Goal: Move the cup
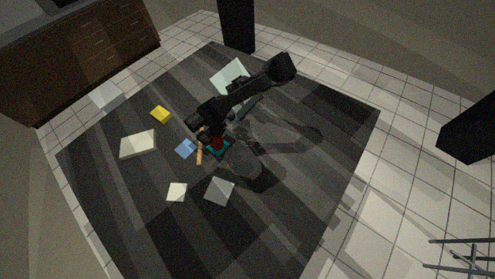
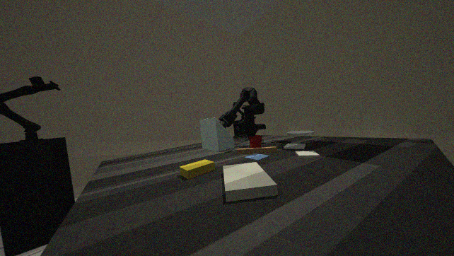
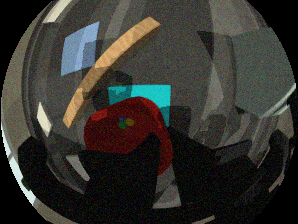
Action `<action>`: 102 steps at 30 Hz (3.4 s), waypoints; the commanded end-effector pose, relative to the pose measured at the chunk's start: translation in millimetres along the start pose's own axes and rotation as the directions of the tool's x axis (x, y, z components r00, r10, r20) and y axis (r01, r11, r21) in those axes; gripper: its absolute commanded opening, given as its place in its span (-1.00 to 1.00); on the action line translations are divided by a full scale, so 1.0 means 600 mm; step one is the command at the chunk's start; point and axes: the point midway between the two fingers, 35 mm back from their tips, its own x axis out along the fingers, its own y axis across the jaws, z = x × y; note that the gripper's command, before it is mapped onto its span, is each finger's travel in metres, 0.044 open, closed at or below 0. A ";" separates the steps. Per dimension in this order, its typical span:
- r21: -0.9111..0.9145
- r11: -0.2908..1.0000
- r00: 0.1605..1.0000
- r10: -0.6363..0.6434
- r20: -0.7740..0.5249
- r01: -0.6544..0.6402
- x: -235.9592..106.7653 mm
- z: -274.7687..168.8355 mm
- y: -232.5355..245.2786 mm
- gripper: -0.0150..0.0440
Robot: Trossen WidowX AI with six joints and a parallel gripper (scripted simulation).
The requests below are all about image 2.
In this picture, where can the yellow rectangular block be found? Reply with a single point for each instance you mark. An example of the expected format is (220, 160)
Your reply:
(197, 168)

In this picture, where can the cream flat rectangular block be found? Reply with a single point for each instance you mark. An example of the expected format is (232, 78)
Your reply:
(247, 181)

